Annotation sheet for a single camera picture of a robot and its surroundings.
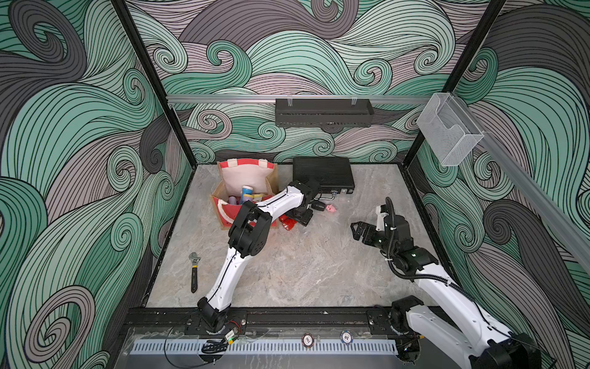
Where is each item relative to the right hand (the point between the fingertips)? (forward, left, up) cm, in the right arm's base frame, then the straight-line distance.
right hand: (359, 228), depth 82 cm
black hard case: (+36, +3, -10) cm, 38 cm away
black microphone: (+17, +13, -10) cm, 23 cm away
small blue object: (+21, +44, -2) cm, 49 cm away
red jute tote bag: (+24, +49, +4) cm, 55 cm away
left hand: (+12, +22, -10) cm, 27 cm away
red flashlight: (+7, +26, -9) cm, 29 cm away
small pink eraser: (+16, +7, -11) cm, 20 cm away
